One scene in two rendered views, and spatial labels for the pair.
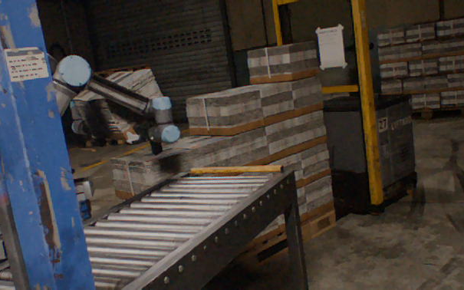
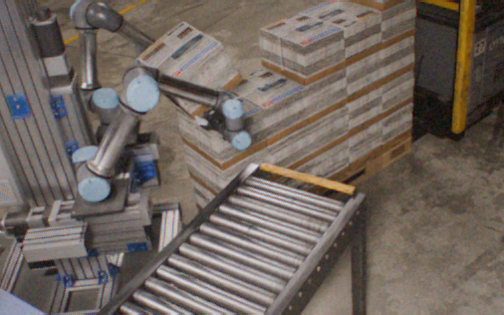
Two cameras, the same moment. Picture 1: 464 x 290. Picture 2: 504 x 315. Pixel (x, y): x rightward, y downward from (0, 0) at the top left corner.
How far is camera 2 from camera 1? 0.96 m
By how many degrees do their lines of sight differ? 24
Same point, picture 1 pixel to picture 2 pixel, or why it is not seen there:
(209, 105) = (285, 47)
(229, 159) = (303, 110)
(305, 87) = (397, 15)
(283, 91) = (371, 25)
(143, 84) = (212, 60)
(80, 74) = (148, 99)
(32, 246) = not seen: outside the picture
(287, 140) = (369, 77)
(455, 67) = not seen: outside the picture
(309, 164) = (390, 97)
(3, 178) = not seen: outside the picture
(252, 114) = (333, 58)
